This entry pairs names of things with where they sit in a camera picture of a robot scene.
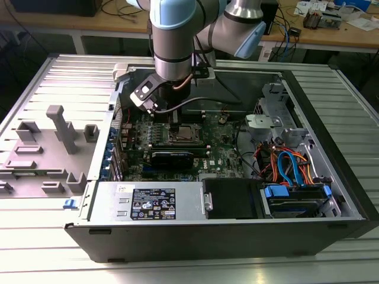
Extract white paper sheets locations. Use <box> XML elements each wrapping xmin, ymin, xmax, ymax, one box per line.
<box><xmin>346</xmin><ymin>17</ymin><xmax>379</xmax><ymax>32</ymax></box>

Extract silver metal drive cage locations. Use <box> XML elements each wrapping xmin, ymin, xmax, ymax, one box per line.
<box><xmin>253</xmin><ymin>82</ymin><xmax>314</xmax><ymax>149</ymax></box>

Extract hard disk in blue carrier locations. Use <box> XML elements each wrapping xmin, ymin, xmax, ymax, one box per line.
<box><xmin>260</xmin><ymin>183</ymin><xmax>332</xmax><ymax>218</ymax></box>

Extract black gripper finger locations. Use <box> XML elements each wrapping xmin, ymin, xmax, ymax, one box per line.
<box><xmin>169</xmin><ymin>109</ymin><xmax>181</xmax><ymax>131</ymax></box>

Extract red orange wire bundle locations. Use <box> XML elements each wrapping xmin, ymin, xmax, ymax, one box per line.
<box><xmin>255</xmin><ymin>141</ymin><xmax>281</xmax><ymax>181</ymax></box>

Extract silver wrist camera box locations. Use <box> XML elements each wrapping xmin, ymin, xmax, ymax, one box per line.
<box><xmin>192</xmin><ymin>66</ymin><xmax>216</xmax><ymax>88</ymax></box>

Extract black tower box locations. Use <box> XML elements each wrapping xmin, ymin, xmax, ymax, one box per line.
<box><xmin>262</xmin><ymin>0</ymin><xmax>280</xmax><ymax>36</ymax></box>

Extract green motherboard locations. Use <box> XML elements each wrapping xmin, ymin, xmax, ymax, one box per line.
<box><xmin>120</xmin><ymin>111</ymin><xmax>255</xmax><ymax>183</ymax></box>

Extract grey camera cable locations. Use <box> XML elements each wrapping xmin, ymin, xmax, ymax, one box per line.
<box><xmin>153</xmin><ymin>96</ymin><xmax>242</xmax><ymax>115</ymax></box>

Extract black wire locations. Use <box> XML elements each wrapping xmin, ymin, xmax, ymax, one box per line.
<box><xmin>233</xmin><ymin>122</ymin><xmax>263</xmax><ymax>180</ymax></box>

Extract silver power supply unit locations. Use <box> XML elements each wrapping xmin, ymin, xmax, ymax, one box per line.
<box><xmin>88</xmin><ymin>180</ymin><xmax>208</xmax><ymax>222</ymax></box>

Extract wooden desk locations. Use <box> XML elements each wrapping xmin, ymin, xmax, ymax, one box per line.
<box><xmin>260</xmin><ymin>0</ymin><xmax>379</xmax><ymax>54</ymax></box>
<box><xmin>0</xmin><ymin>0</ymin><xmax>153</xmax><ymax>56</ymax></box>

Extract large black box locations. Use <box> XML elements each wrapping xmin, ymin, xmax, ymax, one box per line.
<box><xmin>11</xmin><ymin>0</ymin><xmax>103</xmax><ymax>17</ymax></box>

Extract grey electronic device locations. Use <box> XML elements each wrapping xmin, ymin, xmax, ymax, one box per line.
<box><xmin>321</xmin><ymin>11</ymin><xmax>342</xmax><ymax>30</ymax></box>

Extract copper coil transformer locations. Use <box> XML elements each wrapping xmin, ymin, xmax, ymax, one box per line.
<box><xmin>303</xmin><ymin>8</ymin><xmax>322</xmax><ymax>29</ymax></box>

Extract grey plastic parts rack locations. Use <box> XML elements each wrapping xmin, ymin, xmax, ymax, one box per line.
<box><xmin>0</xmin><ymin>105</ymin><xmax>100</xmax><ymax>199</ymax></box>

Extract white labelled box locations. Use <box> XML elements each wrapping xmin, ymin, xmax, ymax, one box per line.
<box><xmin>259</xmin><ymin>44</ymin><xmax>275</xmax><ymax>62</ymax></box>

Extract thin metal locking lever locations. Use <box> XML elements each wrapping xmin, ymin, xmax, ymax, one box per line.
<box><xmin>170</xmin><ymin>138</ymin><xmax>203</xmax><ymax>146</ymax></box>

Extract black open PC case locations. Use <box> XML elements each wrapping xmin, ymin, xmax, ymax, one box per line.
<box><xmin>64</xmin><ymin>63</ymin><xmax>379</xmax><ymax>264</ymax></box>

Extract silver CPU plate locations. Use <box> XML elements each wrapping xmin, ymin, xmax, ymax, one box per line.
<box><xmin>177</xmin><ymin>127</ymin><xmax>195</xmax><ymax>140</ymax></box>

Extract orange power wire bundle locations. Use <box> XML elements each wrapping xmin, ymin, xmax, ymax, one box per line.
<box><xmin>296</xmin><ymin>150</ymin><xmax>320</xmax><ymax>186</ymax></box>

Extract black graphics card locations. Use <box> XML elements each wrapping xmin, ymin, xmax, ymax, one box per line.
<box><xmin>150</xmin><ymin>150</ymin><xmax>195</xmax><ymax>172</ymax></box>

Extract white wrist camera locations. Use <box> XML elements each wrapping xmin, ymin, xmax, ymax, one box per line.
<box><xmin>129</xmin><ymin>75</ymin><xmax>166</xmax><ymax>115</ymax></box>

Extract blue data wire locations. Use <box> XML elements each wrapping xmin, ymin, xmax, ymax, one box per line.
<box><xmin>277</xmin><ymin>150</ymin><xmax>306</xmax><ymax>187</ymax></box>

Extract thin red wire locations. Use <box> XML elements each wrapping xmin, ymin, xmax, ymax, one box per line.
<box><xmin>114</xmin><ymin>106</ymin><xmax>132</xmax><ymax>127</ymax></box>

